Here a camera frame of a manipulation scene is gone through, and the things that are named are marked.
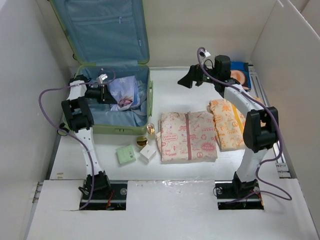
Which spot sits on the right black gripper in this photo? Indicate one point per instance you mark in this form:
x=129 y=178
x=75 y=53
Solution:
x=193 y=74

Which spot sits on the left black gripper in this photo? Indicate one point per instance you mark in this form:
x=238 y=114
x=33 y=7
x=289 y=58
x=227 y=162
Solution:
x=105 y=96

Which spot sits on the blue princess cloth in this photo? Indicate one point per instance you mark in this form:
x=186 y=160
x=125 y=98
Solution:
x=125 y=91

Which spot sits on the blue orange cloth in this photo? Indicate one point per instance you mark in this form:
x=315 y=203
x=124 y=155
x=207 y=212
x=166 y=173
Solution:
x=240 y=72

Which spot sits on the small clear perfume bottle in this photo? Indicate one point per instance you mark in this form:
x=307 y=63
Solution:
x=151 y=129

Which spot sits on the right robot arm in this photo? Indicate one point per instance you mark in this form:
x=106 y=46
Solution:
x=245 y=178

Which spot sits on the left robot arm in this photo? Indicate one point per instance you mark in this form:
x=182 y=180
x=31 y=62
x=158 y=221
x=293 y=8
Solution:
x=80 y=121

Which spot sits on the round gold lid jar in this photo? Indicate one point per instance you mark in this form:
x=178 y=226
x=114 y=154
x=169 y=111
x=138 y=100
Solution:
x=141 y=141

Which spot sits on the light green box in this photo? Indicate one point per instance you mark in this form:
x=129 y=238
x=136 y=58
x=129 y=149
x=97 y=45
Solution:
x=125 y=155

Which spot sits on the orange cartoon zip hoodie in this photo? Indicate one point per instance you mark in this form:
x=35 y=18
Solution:
x=229 y=125

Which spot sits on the green suitcase blue lining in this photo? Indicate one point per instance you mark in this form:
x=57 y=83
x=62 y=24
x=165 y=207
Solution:
x=110 y=37

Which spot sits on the pink cartoon zip hoodie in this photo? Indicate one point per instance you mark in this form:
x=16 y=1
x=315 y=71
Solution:
x=187 y=136

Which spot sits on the small white box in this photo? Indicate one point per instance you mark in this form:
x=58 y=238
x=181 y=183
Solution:
x=148 y=152

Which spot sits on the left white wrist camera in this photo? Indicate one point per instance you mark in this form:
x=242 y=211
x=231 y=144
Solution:
x=101 y=78

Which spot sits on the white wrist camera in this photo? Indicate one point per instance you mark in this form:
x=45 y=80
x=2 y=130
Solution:
x=205 y=54
x=101 y=78

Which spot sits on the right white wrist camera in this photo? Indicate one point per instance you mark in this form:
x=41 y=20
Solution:
x=205 y=54

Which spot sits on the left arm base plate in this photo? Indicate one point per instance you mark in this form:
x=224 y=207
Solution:
x=115 y=200

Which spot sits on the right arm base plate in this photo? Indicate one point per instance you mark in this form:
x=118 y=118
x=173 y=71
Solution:
x=229 y=199

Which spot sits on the aluminium rail right side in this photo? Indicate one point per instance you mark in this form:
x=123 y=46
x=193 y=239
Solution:
x=267 y=127

